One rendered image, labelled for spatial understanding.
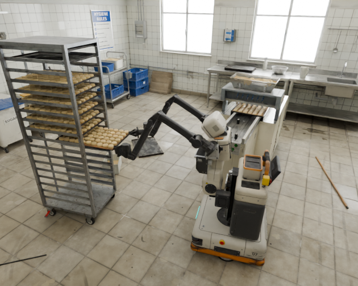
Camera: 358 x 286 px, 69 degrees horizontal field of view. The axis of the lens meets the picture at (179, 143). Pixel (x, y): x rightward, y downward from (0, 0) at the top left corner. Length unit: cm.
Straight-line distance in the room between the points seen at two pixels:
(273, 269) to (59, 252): 199
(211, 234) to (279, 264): 69
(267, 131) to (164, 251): 187
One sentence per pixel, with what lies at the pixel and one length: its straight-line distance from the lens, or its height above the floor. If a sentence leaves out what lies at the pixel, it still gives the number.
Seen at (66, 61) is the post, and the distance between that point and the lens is 222.
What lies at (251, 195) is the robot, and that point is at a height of 78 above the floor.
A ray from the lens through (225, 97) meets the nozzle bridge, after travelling 343.
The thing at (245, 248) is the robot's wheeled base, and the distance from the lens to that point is 248.
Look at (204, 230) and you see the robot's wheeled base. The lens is 249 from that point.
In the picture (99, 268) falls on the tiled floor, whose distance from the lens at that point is 266.
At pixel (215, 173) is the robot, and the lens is 225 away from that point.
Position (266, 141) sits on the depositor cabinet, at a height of 58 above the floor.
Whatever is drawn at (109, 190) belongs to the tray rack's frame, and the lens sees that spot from 321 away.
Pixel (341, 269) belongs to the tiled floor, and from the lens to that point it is 298.
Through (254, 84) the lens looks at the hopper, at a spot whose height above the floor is 126.
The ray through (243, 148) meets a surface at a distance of 278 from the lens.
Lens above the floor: 207
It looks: 28 degrees down
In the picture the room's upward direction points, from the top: 1 degrees clockwise
